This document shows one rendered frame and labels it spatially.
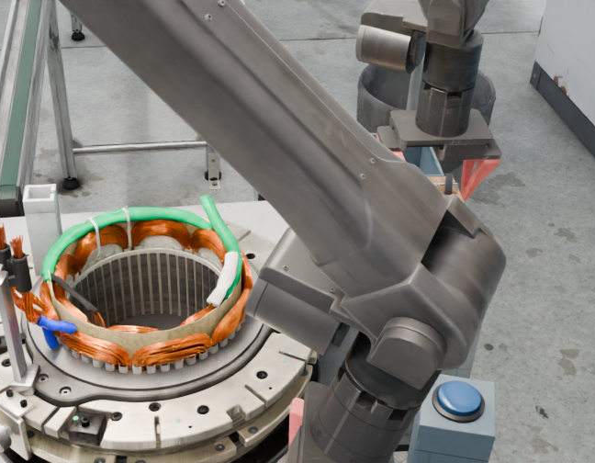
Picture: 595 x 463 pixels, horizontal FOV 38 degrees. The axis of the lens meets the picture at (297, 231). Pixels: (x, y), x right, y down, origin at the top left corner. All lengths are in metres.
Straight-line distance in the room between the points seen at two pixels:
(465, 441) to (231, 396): 0.23
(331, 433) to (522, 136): 2.95
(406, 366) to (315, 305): 0.08
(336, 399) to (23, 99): 1.46
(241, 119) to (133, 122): 2.95
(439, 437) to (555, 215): 2.24
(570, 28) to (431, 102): 2.65
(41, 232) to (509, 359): 1.76
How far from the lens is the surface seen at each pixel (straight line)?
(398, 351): 0.46
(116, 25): 0.42
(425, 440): 0.84
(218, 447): 0.76
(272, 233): 1.45
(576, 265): 2.83
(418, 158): 1.21
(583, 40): 3.47
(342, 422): 0.55
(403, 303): 0.45
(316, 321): 0.52
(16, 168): 1.69
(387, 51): 0.92
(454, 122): 0.94
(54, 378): 0.77
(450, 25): 0.86
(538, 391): 2.38
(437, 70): 0.91
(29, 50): 2.15
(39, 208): 0.84
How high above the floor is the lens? 1.65
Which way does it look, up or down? 36 degrees down
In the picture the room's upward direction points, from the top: 3 degrees clockwise
